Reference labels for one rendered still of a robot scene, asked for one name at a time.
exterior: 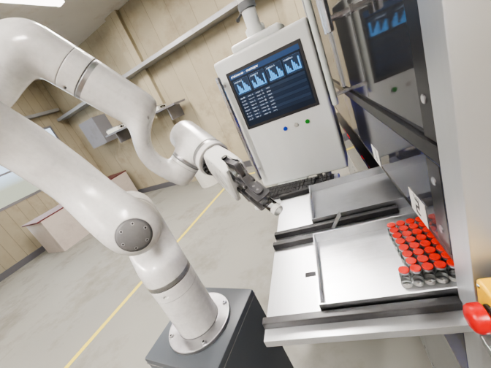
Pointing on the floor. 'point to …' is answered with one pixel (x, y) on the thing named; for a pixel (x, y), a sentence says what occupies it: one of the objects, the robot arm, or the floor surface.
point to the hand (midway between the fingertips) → (259, 195)
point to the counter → (66, 222)
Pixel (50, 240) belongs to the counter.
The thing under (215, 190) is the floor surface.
